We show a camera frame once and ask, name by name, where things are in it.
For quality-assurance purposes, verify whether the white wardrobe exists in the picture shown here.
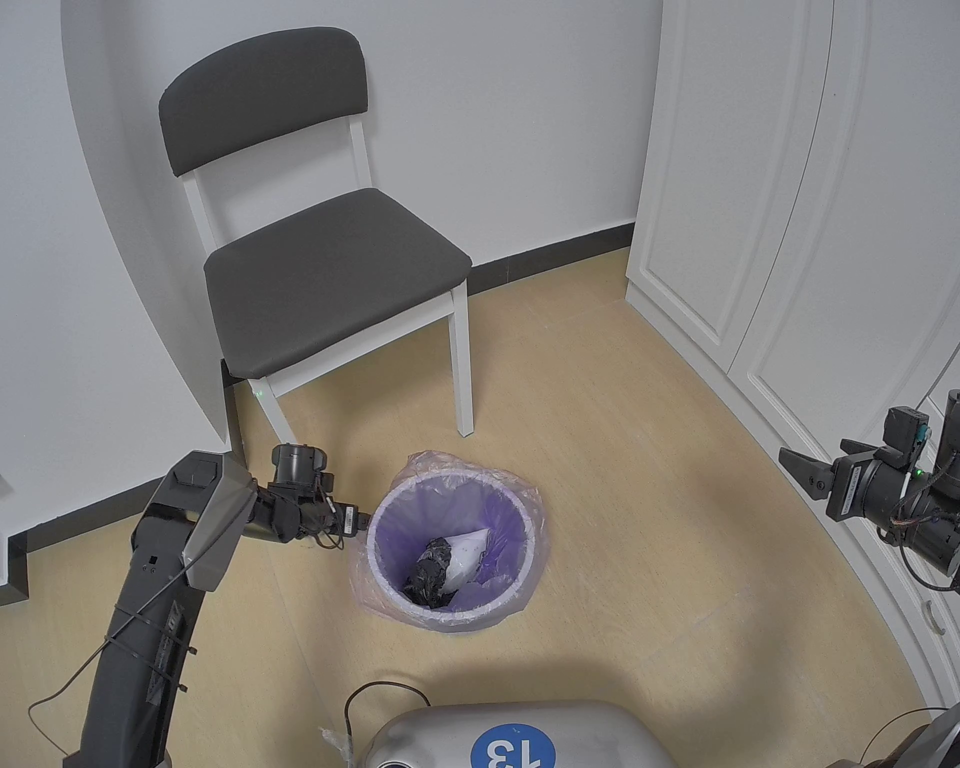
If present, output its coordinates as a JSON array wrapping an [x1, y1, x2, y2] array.
[[624, 0, 960, 714]]

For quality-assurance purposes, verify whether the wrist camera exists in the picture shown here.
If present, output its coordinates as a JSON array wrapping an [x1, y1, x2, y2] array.
[[330, 501, 370, 538], [843, 406, 932, 470]]

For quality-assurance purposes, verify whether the grey and white chair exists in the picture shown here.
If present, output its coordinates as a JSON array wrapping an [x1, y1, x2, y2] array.
[[158, 26, 475, 451]]

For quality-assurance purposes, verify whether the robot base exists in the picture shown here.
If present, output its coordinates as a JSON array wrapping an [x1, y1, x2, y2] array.
[[360, 699, 663, 768]]

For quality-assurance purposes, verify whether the white paper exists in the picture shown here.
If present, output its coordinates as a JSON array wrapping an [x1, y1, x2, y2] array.
[[442, 527, 491, 591]]

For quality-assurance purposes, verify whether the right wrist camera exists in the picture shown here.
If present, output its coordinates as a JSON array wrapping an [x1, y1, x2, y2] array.
[[843, 406, 932, 470]]

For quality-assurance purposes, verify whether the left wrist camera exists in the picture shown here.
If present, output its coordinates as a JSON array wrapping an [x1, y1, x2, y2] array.
[[330, 501, 370, 538]]

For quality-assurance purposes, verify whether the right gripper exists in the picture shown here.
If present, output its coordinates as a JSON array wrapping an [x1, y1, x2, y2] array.
[[778, 447, 905, 528]]

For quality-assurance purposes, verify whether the black plastic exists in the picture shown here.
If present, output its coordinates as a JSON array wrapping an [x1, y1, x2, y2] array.
[[403, 536, 456, 608]]

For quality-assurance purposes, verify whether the white trash bin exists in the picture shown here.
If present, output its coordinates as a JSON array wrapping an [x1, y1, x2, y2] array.
[[366, 468, 543, 636]]

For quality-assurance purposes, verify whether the purple plastic bag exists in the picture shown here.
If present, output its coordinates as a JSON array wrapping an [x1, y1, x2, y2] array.
[[352, 450, 553, 625]]

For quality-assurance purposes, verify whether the black cable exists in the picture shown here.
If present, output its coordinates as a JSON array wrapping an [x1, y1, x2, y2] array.
[[28, 571, 190, 755], [343, 680, 433, 768], [862, 707, 951, 763]]

